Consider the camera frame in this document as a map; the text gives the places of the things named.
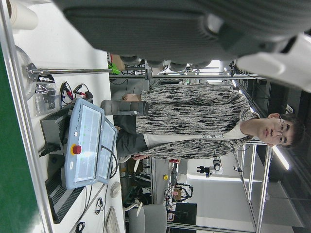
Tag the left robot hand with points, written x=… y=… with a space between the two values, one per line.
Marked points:
x=145 y=29

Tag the brown cardboard box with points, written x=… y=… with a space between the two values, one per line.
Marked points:
x=119 y=61

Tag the white paper cup stack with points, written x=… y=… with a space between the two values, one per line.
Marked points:
x=24 y=15

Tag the black vented electronics box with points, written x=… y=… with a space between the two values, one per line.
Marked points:
x=52 y=123

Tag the red black clip lead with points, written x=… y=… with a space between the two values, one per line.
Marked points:
x=63 y=87
x=88 y=94

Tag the person in patterned cardigan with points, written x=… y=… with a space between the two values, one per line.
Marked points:
x=194 y=109

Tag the black foil bag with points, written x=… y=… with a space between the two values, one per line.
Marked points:
x=47 y=78

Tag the grey-blue teach pendant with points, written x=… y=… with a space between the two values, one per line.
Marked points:
x=107 y=136

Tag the clear bag of black parts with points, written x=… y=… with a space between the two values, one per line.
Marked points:
x=45 y=99

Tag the teach pendant with red button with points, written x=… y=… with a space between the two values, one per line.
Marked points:
x=82 y=136

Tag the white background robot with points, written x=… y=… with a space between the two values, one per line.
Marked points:
x=217 y=166

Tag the white computer mouse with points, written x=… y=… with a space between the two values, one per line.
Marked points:
x=115 y=189

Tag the black background screen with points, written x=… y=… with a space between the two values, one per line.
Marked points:
x=185 y=213

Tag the grey office chair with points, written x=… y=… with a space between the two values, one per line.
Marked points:
x=153 y=218

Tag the white keyboard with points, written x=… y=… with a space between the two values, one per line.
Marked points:
x=112 y=222

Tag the aluminium table edge rail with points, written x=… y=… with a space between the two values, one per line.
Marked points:
x=23 y=116

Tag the aluminium cage frame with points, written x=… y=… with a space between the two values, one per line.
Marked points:
x=263 y=194

